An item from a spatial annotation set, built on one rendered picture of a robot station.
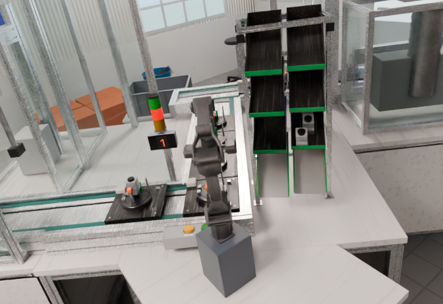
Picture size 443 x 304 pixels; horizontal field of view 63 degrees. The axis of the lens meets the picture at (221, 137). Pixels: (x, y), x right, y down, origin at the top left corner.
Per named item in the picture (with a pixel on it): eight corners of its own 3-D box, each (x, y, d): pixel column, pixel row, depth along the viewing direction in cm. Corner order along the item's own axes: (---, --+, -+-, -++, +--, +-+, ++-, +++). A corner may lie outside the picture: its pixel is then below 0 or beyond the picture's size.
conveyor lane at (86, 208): (242, 227, 156) (239, 209, 151) (53, 246, 161) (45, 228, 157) (240, 188, 181) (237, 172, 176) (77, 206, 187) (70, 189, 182)
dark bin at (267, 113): (284, 116, 135) (283, 103, 129) (249, 117, 137) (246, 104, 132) (285, 64, 151) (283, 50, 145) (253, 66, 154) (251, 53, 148)
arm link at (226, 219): (233, 225, 119) (231, 210, 116) (206, 229, 119) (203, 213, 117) (231, 212, 125) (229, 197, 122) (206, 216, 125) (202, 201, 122)
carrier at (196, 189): (240, 212, 151) (236, 187, 145) (182, 217, 153) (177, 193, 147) (238, 179, 172) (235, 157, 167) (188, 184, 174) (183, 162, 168)
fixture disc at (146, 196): (149, 209, 158) (148, 205, 157) (118, 212, 159) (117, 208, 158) (155, 190, 170) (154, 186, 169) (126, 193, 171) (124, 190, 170)
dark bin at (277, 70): (281, 74, 127) (280, 59, 121) (244, 77, 130) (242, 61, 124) (283, 25, 144) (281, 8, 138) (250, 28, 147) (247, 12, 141)
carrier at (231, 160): (238, 179, 173) (235, 156, 167) (188, 184, 174) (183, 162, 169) (236, 153, 194) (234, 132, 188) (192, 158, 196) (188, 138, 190)
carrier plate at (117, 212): (159, 219, 154) (159, 215, 153) (105, 225, 155) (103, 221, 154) (168, 186, 175) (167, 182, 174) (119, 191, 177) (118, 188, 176)
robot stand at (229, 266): (225, 299, 125) (217, 256, 116) (203, 274, 136) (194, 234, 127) (256, 276, 132) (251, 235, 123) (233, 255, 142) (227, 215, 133)
